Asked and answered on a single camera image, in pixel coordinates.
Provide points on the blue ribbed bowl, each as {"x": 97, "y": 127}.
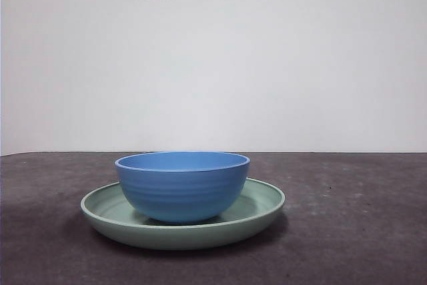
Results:
{"x": 180, "y": 191}

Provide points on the pale green round plate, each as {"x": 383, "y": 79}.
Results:
{"x": 110, "y": 225}

